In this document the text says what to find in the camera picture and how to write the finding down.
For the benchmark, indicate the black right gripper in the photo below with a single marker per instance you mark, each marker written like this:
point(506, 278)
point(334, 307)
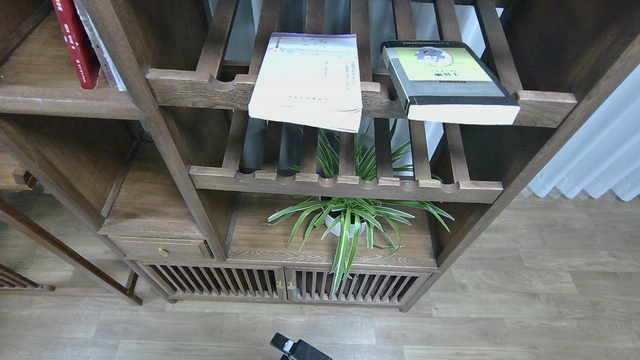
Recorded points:
point(299, 350)

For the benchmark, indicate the green and black book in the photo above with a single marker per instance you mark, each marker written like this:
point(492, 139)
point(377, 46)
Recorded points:
point(445, 82)

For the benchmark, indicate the red paperback book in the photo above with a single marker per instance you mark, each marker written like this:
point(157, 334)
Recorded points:
point(83, 57)

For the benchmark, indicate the brass drawer knob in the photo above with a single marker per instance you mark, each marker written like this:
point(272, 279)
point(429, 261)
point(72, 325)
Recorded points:
point(162, 251)

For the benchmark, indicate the dark wooden bookshelf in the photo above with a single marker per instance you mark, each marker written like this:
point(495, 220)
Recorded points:
point(165, 163)

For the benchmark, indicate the green spider plant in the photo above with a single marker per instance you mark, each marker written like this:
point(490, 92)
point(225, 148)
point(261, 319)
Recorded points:
point(351, 216)

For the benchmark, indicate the white paperback book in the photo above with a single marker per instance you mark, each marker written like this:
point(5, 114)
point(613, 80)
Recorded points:
point(311, 80)

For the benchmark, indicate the white upright book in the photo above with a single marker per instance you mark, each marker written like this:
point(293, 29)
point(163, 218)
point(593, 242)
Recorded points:
point(106, 63)

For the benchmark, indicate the white curtain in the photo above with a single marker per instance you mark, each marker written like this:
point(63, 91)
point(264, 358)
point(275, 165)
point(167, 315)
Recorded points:
point(603, 157)

